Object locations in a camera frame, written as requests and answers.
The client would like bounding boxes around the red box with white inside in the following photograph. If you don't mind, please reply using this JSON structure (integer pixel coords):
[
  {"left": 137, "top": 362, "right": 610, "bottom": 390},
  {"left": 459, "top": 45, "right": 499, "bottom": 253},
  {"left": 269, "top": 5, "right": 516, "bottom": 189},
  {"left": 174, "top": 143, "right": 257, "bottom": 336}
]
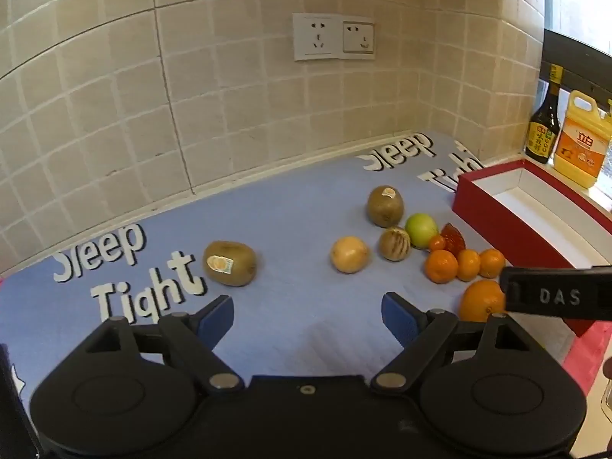
[{"left": 452, "top": 159, "right": 612, "bottom": 338}]

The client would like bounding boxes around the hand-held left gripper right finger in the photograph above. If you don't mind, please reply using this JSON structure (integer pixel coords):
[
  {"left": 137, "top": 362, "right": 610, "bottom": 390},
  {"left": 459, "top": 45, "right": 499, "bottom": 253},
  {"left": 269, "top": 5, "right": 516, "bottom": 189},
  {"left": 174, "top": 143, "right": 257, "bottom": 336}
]
[{"left": 368, "top": 291, "right": 532, "bottom": 393}]

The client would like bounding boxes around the small beige-rimmed wall socket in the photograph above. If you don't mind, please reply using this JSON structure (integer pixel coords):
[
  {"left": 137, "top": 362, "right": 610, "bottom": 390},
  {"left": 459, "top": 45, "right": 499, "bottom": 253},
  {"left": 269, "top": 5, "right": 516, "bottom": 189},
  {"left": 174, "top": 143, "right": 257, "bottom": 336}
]
[{"left": 342, "top": 20, "right": 376, "bottom": 60}]

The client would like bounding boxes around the brown kiwi with sticker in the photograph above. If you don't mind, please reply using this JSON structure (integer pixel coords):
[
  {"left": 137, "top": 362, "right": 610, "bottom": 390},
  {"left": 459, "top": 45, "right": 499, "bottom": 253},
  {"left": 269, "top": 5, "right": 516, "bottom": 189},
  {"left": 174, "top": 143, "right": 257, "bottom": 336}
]
[
  {"left": 367, "top": 186, "right": 405, "bottom": 228},
  {"left": 203, "top": 241, "right": 257, "bottom": 288}
]

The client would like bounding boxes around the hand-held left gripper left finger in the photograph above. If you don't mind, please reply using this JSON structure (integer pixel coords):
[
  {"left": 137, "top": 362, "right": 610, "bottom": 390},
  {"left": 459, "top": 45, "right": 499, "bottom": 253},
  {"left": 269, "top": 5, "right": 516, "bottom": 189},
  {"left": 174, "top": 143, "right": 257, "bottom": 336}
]
[{"left": 86, "top": 295, "right": 244, "bottom": 393}]

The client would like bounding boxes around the dark object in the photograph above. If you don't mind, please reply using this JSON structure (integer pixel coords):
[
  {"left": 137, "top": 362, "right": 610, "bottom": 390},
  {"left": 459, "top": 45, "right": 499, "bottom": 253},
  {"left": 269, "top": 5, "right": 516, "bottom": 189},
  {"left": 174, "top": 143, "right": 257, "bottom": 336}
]
[{"left": 0, "top": 343, "right": 40, "bottom": 459}]

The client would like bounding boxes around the small orange mandarin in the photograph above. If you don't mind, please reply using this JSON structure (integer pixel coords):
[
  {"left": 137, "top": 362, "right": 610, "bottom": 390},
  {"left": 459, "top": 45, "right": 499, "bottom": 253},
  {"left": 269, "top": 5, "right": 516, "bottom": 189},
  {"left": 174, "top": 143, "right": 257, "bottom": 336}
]
[
  {"left": 425, "top": 250, "right": 459, "bottom": 284},
  {"left": 479, "top": 249, "right": 506, "bottom": 279},
  {"left": 456, "top": 249, "right": 482, "bottom": 282}
]

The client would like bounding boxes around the pink cloth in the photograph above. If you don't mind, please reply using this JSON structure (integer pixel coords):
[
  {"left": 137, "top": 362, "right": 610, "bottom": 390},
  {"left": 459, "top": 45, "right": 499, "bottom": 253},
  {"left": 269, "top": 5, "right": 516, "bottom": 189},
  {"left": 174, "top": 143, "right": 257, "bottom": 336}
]
[{"left": 563, "top": 319, "right": 612, "bottom": 399}]

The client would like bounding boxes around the large orange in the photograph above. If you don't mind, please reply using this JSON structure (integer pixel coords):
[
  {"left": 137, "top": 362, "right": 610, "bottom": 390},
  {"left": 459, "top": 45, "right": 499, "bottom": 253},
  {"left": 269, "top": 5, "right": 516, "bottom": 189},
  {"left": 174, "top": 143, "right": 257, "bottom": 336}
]
[{"left": 459, "top": 280, "right": 506, "bottom": 323}]

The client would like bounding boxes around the yellow detergent jug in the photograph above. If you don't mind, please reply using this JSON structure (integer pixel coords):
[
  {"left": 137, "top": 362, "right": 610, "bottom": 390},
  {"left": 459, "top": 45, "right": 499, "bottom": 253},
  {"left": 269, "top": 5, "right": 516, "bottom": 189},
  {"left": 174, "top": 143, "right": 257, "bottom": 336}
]
[{"left": 552, "top": 88, "right": 612, "bottom": 189}]

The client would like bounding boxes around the pale glass container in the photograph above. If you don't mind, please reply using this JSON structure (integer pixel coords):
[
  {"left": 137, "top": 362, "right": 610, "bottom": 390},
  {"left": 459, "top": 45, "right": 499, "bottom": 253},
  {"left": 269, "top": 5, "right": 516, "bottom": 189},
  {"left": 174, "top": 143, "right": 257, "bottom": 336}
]
[{"left": 600, "top": 358, "right": 612, "bottom": 419}]

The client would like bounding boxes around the dark window frame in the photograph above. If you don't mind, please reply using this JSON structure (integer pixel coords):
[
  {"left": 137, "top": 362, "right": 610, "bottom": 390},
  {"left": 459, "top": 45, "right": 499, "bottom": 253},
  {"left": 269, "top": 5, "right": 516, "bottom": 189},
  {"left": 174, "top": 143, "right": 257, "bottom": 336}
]
[{"left": 542, "top": 29, "right": 612, "bottom": 103}]

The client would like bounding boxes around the red strawberry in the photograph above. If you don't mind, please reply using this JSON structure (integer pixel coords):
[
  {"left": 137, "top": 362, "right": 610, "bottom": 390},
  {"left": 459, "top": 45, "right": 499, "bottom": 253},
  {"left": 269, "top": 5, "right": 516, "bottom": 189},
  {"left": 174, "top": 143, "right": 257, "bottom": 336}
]
[{"left": 440, "top": 223, "right": 467, "bottom": 253}]

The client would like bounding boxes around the green apple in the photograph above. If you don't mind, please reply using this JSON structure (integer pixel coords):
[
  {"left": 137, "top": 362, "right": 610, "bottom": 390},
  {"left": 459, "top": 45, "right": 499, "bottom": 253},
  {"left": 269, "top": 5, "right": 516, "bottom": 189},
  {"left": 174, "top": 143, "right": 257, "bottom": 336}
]
[{"left": 405, "top": 213, "right": 439, "bottom": 249}]

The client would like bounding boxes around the blue printed mat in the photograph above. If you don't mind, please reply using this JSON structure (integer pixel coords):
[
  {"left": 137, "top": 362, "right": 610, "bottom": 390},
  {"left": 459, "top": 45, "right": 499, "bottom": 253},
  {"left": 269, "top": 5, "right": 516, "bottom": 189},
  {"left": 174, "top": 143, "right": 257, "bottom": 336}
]
[{"left": 0, "top": 130, "right": 577, "bottom": 441}]

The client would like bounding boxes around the pale yellow round fruit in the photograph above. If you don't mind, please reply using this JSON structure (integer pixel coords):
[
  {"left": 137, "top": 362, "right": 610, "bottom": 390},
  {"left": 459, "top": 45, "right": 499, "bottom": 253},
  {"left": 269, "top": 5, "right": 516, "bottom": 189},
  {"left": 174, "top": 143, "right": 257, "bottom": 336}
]
[{"left": 331, "top": 236, "right": 370, "bottom": 274}]

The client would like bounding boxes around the dark soy sauce bottle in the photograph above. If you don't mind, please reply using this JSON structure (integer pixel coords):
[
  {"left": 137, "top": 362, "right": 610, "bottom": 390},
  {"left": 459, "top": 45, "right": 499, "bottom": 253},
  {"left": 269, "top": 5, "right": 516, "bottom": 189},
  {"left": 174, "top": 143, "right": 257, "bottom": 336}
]
[{"left": 525, "top": 63, "right": 564, "bottom": 164}]

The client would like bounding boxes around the large white wall socket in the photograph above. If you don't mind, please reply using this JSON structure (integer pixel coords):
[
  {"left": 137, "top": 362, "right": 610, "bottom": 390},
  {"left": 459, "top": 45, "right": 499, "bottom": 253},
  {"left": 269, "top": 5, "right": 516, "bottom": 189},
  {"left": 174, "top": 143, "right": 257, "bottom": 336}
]
[{"left": 293, "top": 12, "right": 346, "bottom": 62}]

